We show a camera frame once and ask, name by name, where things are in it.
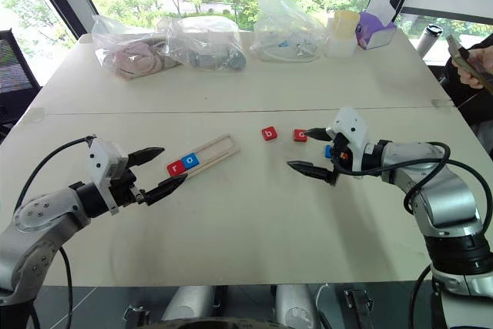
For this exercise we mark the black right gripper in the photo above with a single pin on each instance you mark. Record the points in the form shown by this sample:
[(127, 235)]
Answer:
[(341, 152)]

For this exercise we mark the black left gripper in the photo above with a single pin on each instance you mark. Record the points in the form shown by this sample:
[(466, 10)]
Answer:
[(124, 186)]

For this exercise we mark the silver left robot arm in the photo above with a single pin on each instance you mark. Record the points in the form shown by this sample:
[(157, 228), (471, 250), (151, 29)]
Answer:
[(46, 225)]

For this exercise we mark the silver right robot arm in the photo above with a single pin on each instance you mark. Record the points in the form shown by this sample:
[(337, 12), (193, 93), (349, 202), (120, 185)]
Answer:
[(443, 190)]

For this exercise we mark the red letter tile r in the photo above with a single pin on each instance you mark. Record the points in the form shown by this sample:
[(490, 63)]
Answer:
[(175, 168)]

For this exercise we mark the red letter o block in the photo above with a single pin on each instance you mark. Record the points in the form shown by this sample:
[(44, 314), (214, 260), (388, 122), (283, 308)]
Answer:
[(300, 135)]

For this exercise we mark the blue letter tile o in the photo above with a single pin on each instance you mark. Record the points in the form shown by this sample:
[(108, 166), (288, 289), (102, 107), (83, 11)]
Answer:
[(190, 161)]

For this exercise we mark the red letter tile b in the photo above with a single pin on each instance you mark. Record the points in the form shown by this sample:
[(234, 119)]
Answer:
[(269, 133)]

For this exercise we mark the wooden letter tray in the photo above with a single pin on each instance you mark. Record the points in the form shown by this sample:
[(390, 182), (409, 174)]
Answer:
[(219, 148)]

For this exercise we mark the silver rounded robot leg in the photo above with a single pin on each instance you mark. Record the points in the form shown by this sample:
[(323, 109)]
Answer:
[(294, 304), (188, 302)]

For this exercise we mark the person's bare hand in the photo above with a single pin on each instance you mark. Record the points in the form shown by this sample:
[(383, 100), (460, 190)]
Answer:
[(479, 65)]

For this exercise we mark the plastic bag with pink items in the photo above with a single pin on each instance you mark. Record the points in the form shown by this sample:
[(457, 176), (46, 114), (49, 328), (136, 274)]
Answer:
[(133, 55)]

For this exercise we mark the translucent container with yellow cups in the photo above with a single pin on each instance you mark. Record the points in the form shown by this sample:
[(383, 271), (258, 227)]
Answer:
[(342, 32)]

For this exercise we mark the tall clear plastic bag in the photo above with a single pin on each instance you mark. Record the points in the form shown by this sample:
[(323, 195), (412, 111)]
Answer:
[(287, 32)]

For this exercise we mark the plastic bag with grey items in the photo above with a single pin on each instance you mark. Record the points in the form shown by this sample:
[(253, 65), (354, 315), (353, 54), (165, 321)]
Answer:
[(208, 49)]

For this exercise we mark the purple tissue box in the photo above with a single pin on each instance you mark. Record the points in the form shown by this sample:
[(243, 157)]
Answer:
[(375, 30)]

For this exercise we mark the black metal clamp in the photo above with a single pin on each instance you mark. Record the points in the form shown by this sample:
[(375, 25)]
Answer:
[(358, 306), (136, 315)]

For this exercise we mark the white thermos with black lid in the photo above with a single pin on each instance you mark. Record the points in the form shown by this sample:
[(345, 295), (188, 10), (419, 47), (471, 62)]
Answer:
[(429, 38)]

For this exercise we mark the person's dark clothed body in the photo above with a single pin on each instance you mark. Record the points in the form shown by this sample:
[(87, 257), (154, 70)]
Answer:
[(473, 109)]

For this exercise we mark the smartphone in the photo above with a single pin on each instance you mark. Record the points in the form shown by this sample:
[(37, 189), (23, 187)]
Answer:
[(454, 49)]

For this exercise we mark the black mesh office chair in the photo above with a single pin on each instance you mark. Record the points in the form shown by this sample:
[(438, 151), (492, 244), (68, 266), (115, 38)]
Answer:
[(15, 67)]

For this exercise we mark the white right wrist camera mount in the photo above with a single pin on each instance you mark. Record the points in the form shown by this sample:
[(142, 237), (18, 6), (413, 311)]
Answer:
[(353, 132)]

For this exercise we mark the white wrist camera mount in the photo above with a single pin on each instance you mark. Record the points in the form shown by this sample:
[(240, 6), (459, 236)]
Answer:
[(353, 132), (101, 159)]

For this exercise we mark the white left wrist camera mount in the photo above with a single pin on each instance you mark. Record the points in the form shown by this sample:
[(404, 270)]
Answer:
[(101, 159)]

